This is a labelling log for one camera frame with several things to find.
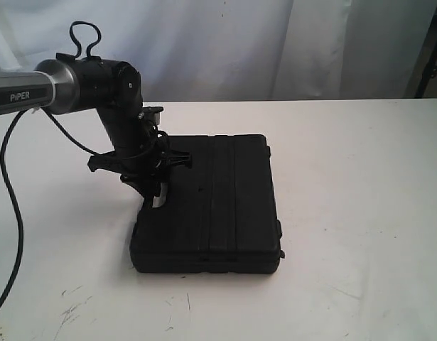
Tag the white backdrop curtain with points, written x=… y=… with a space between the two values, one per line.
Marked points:
x=232 y=50

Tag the black metal stand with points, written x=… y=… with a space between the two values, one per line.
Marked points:
x=430 y=68

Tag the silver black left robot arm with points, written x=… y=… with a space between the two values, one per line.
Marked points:
x=65 y=85

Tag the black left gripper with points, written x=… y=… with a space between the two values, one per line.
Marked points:
x=147 y=172

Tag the black plastic tool case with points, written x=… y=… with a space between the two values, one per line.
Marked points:
x=219 y=215

